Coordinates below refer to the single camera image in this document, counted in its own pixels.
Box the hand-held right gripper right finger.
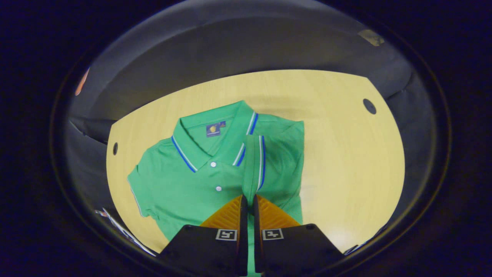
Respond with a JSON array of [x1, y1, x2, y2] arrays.
[[253, 194, 344, 277]]

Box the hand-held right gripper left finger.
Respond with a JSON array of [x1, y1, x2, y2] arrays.
[[158, 194, 248, 277]]

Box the green T-shirt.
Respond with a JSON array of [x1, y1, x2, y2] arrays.
[[127, 100, 305, 277]]

